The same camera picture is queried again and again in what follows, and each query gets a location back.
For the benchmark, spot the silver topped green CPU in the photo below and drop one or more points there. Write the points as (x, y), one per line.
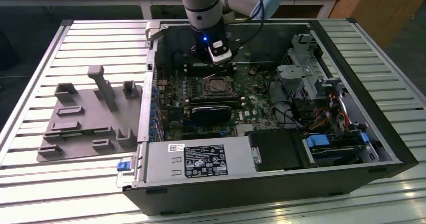
(217, 84)

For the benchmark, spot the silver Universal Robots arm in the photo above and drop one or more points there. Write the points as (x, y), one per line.
(199, 2)

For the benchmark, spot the CPU socket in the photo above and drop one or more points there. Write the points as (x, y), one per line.
(215, 96)

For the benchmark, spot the black RAM slot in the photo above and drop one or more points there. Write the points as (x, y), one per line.
(214, 102)
(214, 105)
(214, 98)

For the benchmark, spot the black plastic drive cover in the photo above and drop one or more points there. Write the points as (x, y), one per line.
(275, 149)

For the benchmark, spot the black finned heatsink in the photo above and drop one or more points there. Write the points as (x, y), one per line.
(189, 70)

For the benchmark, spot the black graphics card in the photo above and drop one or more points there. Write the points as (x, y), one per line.
(210, 114)

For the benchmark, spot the metal disk bay cage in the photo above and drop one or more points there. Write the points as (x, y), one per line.
(294, 71)

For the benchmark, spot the green motherboard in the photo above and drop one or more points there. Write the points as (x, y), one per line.
(174, 131)

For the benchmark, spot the small silver chipset heatsink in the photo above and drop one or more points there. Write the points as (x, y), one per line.
(245, 129)

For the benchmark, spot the grey parts rack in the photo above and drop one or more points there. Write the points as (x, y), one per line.
(86, 114)

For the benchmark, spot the grey power supply unit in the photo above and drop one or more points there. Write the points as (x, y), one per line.
(159, 164)

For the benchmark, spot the green RAM stick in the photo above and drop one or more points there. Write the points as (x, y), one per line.
(76, 134)

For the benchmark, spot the hard disk in blue carrier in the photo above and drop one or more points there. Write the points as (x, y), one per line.
(316, 140)

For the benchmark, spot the brown wooden cabinet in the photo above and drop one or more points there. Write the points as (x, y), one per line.
(382, 9)

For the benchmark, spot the blue plastic case latch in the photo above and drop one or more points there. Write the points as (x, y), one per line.
(122, 165)

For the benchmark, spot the black grey PC case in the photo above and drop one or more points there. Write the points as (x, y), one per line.
(233, 199)

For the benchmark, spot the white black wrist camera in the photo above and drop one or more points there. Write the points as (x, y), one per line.
(219, 53)

